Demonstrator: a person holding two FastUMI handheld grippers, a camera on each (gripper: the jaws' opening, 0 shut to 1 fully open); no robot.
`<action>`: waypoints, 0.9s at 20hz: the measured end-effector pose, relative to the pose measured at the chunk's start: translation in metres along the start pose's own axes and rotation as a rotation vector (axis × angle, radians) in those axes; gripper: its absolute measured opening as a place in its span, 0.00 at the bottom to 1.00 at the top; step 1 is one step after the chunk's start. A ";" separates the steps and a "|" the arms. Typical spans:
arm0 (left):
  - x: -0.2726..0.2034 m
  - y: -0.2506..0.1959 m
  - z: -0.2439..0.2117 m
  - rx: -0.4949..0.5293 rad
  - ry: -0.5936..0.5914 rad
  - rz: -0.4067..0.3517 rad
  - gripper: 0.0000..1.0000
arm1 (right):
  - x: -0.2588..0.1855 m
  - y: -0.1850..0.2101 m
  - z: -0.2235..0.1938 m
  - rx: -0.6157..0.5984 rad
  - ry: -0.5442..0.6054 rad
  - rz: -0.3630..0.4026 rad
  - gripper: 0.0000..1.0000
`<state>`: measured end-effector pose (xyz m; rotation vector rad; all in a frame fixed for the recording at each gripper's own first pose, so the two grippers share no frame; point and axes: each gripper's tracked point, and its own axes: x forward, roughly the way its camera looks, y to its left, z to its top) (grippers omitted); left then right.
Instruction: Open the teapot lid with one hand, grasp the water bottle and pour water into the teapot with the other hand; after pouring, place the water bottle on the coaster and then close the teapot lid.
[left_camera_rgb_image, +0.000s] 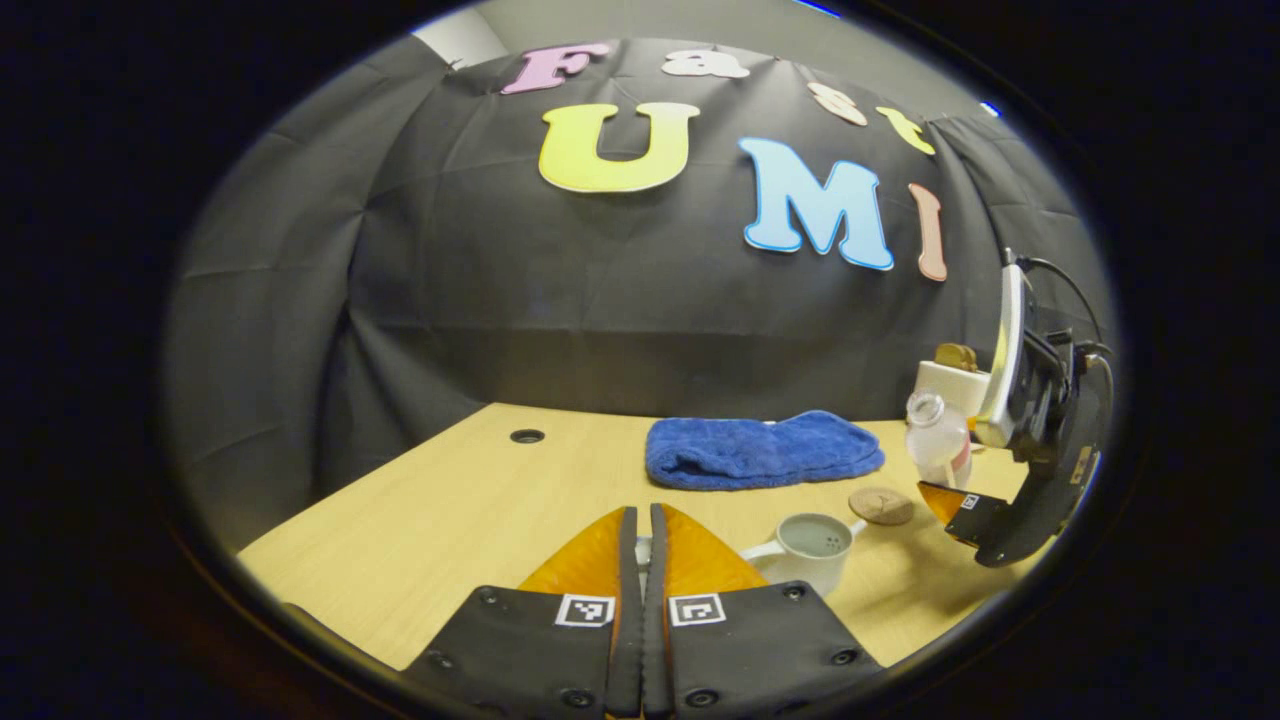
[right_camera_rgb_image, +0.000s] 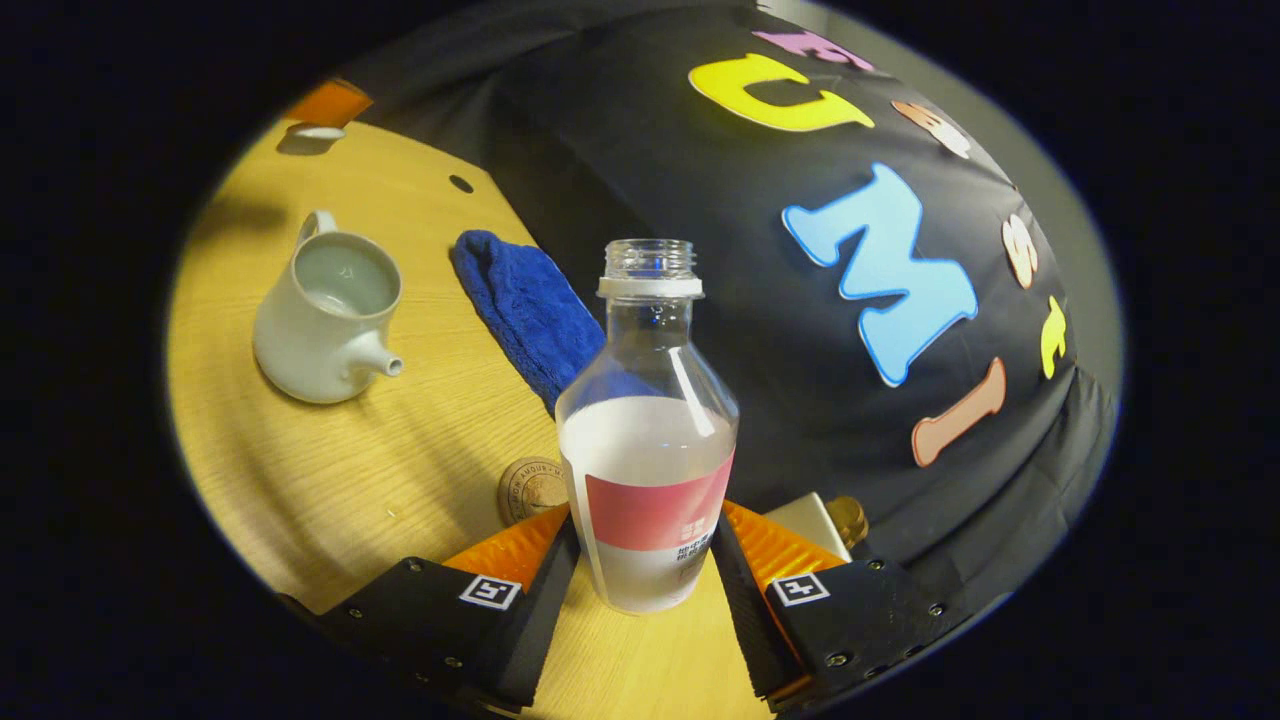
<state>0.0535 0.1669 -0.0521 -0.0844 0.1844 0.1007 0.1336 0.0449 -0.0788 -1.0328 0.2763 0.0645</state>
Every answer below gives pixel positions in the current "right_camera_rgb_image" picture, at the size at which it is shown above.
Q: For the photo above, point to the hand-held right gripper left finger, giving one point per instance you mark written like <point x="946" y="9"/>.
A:
<point x="535" y="620"/>

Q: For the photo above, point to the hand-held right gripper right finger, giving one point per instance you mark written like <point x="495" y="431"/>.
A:
<point x="745" y="620"/>

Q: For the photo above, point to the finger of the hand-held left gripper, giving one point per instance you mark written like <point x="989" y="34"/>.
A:
<point x="330" y="100"/>

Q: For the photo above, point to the white teacup lid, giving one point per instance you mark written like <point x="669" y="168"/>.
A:
<point x="315" y="131"/>

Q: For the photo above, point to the round cork coaster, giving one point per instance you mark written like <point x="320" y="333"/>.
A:
<point x="535" y="487"/>

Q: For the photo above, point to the clear water bottle red label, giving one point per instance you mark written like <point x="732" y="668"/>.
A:
<point x="645" y="450"/>

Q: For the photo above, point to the white teacup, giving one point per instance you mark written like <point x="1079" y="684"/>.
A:
<point x="310" y="350"/>

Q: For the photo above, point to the white toaster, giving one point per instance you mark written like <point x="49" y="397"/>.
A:
<point x="805" y="518"/>

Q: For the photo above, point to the brown bread slice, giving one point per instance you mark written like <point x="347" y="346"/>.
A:
<point x="850" y="520"/>

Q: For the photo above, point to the blue towel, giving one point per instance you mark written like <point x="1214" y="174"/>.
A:
<point x="525" y="300"/>

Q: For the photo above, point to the black backdrop cloth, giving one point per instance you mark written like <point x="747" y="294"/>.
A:
<point x="750" y="300"/>

